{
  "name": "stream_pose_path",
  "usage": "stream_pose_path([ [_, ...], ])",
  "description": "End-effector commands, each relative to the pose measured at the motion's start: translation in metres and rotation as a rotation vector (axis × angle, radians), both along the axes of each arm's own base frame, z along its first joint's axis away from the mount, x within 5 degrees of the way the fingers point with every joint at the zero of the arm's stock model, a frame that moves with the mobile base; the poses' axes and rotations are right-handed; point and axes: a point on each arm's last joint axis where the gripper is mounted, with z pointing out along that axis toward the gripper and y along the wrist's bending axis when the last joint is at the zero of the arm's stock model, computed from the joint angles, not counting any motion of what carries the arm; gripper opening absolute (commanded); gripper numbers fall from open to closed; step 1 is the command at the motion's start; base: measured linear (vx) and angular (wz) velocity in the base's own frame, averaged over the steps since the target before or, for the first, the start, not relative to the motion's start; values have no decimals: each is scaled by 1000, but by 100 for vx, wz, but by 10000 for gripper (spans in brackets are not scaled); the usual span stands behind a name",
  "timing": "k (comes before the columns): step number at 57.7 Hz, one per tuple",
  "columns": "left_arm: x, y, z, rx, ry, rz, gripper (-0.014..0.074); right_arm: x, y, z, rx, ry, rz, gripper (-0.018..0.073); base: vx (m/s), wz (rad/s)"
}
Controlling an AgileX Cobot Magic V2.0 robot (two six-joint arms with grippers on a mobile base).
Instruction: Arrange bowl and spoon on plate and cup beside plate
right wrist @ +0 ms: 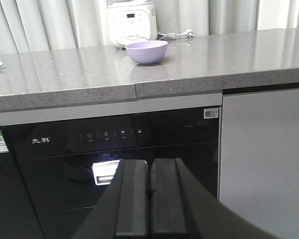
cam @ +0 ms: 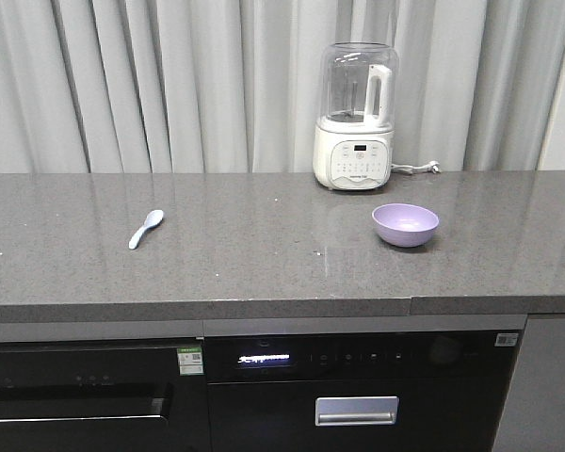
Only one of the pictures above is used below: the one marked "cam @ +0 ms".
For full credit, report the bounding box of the black built-in dishwasher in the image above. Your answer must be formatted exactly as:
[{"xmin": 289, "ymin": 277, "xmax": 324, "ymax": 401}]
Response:
[{"xmin": 0, "ymin": 338, "xmax": 212, "ymax": 451}]

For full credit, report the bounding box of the white blender with clear jar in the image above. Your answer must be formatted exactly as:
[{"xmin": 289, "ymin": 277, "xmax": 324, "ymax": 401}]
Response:
[{"xmin": 313, "ymin": 42, "xmax": 398, "ymax": 190}]

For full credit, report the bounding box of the light blue plastic spoon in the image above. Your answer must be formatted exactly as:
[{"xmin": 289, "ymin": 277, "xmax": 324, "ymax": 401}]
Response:
[{"xmin": 128, "ymin": 209, "xmax": 165, "ymax": 250}]

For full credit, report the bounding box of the purple plastic bowl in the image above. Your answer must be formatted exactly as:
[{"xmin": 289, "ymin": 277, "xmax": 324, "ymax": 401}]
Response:
[{"xmin": 371, "ymin": 203, "xmax": 440, "ymax": 248}]

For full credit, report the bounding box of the black built-in oven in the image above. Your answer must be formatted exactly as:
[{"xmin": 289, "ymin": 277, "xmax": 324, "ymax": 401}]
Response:
[{"xmin": 203, "ymin": 330, "xmax": 519, "ymax": 451}]

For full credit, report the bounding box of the grey pleated curtain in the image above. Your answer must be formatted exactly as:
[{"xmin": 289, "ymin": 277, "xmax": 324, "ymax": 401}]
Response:
[{"xmin": 0, "ymin": 1, "xmax": 565, "ymax": 173}]

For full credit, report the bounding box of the white blender power cord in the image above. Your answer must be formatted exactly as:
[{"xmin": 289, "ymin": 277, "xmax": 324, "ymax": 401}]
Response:
[{"xmin": 390, "ymin": 160, "xmax": 442, "ymax": 174}]

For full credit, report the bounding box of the silver oven drawer handle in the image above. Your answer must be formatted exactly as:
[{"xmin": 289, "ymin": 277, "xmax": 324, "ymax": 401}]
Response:
[{"xmin": 315, "ymin": 395, "xmax": 399, "ymax": 427}]

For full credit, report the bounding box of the green energy label sticker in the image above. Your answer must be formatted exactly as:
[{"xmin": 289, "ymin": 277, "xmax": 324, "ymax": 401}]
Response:
[{"xmin": 176, "ymin": 346, "xmax": 203, "ymax": 376}]

